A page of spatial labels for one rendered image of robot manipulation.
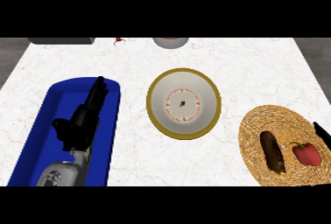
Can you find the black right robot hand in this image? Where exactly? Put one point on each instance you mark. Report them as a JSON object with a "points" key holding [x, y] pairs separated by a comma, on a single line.
{"points": [[322, 133]]}

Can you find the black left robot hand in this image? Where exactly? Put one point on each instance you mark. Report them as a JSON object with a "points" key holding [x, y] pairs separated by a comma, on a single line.
{"points": [[84, 116]]}

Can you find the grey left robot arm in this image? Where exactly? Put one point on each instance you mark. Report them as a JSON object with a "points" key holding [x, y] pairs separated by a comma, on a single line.
{"points": [[64, 173]]}

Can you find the red bell pepper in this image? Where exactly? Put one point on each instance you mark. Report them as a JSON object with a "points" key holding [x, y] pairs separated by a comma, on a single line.
{"points": [[307, 153]]}

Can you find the round woven straw placemat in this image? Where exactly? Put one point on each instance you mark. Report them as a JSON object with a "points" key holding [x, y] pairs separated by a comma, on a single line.
{"points": [[275, 125]]}

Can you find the white bowl with gold rim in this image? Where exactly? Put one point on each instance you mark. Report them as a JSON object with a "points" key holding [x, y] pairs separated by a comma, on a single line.
{"points": [[183, 103]]}

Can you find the blue rectangular tray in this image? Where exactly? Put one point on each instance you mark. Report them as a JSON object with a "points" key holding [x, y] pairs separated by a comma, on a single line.
{"points": [[47, 128]]}

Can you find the dark brown sweet potato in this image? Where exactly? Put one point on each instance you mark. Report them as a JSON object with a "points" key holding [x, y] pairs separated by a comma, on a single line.
{"points": [[272, 151]]}

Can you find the dark grey flat appliance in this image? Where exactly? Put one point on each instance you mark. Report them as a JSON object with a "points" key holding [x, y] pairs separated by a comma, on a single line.
{"points": [[61, 40]]}

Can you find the small red object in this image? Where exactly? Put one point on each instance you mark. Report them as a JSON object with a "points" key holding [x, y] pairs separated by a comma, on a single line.
{"points": [[118, 40]]}

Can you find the grey round container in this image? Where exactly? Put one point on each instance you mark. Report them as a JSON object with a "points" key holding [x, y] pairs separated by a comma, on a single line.
{"points": [[170, 43]]}

